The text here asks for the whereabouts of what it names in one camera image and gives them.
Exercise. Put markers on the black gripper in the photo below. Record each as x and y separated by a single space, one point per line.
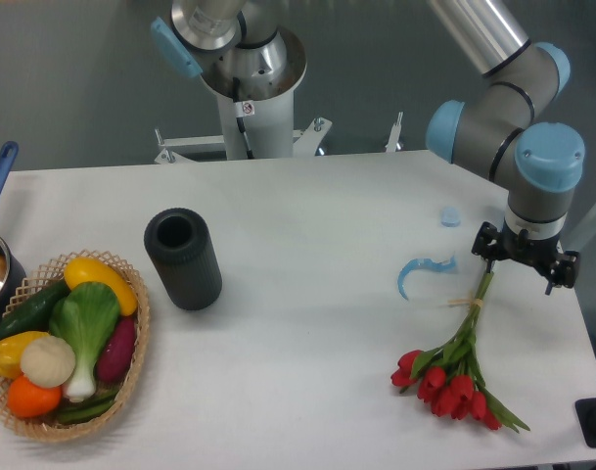
560 269

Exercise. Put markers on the red tulip bouquet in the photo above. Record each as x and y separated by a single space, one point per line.
448 378

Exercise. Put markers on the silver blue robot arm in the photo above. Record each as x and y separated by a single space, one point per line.
499 137

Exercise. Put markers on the curved blue plastic strip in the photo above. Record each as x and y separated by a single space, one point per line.
423 264

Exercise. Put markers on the small blue plastic cap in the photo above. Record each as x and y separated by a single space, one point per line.
450 217

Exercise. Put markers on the black device at edge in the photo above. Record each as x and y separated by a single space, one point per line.
586 413

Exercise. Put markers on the dark grey ribbed vase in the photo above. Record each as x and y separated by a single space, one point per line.
179 245

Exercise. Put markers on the purple sweet potato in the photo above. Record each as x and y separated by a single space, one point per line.
115 359

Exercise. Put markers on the green bok choy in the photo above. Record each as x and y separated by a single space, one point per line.
86 320

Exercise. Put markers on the woven wicker basket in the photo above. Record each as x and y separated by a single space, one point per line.
131 292

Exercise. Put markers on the green beans in basket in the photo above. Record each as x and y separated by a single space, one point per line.
87 410

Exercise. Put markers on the dark green cucumber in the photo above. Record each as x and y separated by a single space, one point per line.
34 313

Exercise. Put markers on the orange fruit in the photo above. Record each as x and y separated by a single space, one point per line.
27 400

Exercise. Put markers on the yellow bell pepper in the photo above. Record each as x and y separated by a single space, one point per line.
11 351

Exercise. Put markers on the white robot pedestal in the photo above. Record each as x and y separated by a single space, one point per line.
253 69

